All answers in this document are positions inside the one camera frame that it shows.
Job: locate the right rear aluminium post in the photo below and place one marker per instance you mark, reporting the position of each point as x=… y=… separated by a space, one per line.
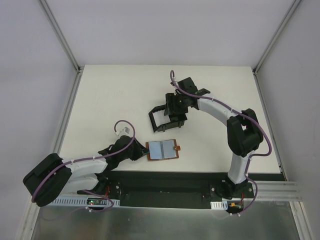
x=277 y=34

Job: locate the brown leather card holder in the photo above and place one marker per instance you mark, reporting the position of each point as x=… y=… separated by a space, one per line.
x=162 y=150

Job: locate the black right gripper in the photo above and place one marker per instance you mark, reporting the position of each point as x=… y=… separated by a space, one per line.
x=170 y=113

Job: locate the white cable duct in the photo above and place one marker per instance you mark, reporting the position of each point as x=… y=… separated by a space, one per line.
x=226 y=205
x=77 y=201

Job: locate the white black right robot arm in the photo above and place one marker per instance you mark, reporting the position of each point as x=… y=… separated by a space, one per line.
x=243 y=132

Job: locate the white right cable duct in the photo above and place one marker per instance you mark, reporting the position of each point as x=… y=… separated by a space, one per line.
x=226 y=205

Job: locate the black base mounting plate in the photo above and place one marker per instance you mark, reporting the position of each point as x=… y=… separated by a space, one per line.
x=179 y=190

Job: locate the right aluminium side rail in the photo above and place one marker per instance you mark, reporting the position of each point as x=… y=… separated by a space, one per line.
x=301 y=227

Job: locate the white left cable duct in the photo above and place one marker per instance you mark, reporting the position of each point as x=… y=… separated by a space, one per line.
x=77 y=201

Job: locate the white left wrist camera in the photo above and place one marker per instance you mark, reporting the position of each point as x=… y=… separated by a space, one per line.
x=124 y=132

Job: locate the black plastic card box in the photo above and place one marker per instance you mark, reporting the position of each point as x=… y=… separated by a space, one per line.
x=161 y=122

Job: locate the aluminium post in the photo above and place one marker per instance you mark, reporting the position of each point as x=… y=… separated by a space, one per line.
x=59 y=35
x=277 y=34

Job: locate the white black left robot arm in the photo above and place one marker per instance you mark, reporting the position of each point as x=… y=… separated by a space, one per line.
x=54 y=175

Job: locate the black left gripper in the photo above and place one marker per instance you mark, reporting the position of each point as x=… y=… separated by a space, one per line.
x=139 y=151

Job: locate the left rear aluminium post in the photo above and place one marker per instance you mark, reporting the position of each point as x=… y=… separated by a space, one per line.
x=59 y=35

